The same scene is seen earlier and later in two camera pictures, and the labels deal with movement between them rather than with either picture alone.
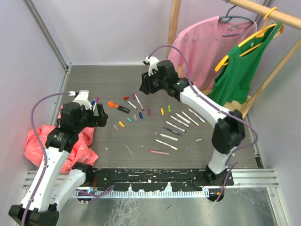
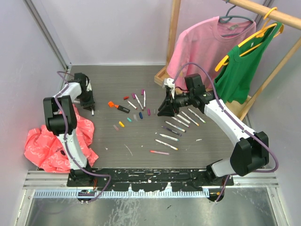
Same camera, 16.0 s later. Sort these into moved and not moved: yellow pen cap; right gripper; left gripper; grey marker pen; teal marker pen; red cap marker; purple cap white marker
Moved: purple cap white marker; right gripper; left gripper
Not moved: teal marker pen; red cap marker; yellow pen cap; grey marker pen
